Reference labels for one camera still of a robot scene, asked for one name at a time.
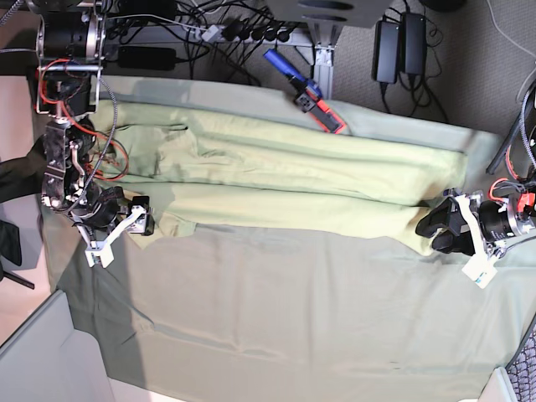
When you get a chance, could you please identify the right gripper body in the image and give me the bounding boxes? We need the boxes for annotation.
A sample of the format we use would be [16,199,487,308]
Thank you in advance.
[71,186,155,237]

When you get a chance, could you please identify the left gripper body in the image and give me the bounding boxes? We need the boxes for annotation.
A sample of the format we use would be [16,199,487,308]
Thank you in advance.
[461,193,535,255]

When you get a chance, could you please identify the light green T-shirt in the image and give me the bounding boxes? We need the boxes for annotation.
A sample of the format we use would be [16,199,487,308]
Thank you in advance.
[92,102,467,255]

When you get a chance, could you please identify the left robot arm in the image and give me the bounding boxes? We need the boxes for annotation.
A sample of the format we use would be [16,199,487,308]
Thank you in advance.
[415,83,535,259]

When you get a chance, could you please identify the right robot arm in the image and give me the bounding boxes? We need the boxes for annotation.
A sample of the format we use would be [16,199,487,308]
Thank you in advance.
[27,1,154,237]

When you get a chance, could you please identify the dark green cloth at left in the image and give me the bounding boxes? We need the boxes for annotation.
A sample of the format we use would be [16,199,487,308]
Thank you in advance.
[0,137,47,204]

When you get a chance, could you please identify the patterned chair at corner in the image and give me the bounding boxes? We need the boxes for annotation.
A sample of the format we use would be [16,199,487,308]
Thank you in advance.
[506,317,536,402]

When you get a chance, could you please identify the black box under table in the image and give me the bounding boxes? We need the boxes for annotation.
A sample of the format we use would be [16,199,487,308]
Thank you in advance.
[116,46,177,71]

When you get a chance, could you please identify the orange black clamp at centre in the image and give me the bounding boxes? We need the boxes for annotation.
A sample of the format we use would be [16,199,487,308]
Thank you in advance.
[263,49,346,134]

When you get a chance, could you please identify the black power adapter right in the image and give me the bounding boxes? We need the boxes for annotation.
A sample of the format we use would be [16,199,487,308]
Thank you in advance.
[400,13,427,75]

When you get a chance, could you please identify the black power adapter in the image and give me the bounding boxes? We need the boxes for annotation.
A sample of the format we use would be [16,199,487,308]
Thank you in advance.
[371,20,399,84]
[400,13,427,75]

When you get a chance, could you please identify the black power adapter left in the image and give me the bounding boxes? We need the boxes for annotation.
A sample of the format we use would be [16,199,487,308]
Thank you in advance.
[371,20,399,84]

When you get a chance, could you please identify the black power strip with plugs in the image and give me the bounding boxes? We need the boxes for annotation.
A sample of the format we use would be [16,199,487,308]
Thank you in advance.
[184,18,307,44]

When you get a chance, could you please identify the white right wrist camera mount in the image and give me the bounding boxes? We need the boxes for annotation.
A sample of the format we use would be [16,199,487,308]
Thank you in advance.
[85,205,147,268]

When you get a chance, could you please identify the aluminium table frame post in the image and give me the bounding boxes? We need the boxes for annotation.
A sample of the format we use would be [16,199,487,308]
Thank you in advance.
[295,22,343,100]

